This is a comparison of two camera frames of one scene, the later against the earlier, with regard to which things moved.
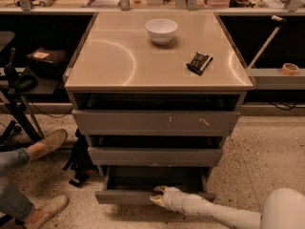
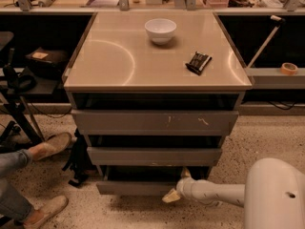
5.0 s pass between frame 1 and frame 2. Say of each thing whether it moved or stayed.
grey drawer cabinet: stayed
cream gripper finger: moved
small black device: stayed
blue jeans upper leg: stayed
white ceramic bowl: stayed
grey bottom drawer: moved
